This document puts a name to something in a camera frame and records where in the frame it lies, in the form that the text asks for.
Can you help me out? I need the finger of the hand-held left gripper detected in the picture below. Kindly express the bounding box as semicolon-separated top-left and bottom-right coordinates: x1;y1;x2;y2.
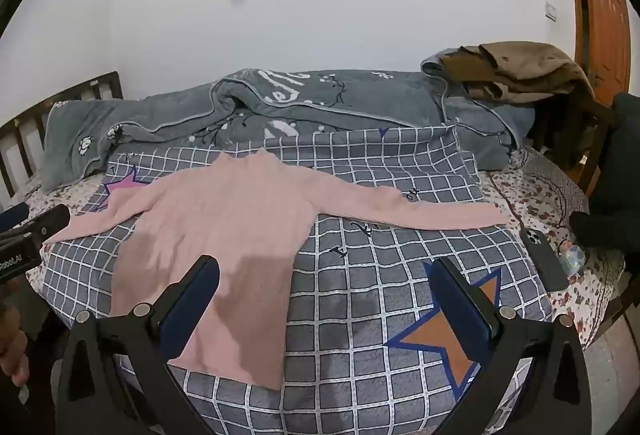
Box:
22;204;71;241

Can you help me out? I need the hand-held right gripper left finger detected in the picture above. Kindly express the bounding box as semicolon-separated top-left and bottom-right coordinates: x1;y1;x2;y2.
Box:
54;254;221;435

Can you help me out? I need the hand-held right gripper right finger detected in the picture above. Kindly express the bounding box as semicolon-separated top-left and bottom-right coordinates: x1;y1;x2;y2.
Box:
430;257;596;435

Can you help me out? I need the pink knit sweater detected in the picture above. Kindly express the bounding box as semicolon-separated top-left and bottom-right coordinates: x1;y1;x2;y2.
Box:
44;150;508;391

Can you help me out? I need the person's left hand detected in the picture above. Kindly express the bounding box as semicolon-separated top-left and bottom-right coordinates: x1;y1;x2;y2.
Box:
0;305;30;386

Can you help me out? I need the black smartphone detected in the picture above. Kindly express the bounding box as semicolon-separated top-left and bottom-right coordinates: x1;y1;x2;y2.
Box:
520;226;570;292

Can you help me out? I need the dark wooden headboard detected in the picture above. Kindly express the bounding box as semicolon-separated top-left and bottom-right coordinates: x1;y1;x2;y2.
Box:
0;71;124;201

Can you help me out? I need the grey checked star sheet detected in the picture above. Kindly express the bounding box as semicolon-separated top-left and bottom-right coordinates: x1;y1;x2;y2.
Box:
40;125;551;435

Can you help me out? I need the small clear bottle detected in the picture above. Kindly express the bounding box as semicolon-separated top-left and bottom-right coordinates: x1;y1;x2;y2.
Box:
557;239;587;277

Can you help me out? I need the grey plush blanket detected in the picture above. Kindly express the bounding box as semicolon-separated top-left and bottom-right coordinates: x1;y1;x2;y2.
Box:
40;58;536;193

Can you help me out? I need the black garment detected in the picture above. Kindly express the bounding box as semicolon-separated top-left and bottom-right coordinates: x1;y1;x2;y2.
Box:
570;92;640;261

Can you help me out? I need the wooden chair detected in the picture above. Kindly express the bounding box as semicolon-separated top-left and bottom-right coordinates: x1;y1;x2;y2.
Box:
530;90;616;196

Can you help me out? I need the brown coat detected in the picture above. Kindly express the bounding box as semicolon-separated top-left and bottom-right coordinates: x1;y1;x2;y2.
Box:
440;42;596;103

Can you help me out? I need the orange wooden door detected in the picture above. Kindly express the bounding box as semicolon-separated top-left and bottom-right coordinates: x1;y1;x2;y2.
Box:
560;0;633;91

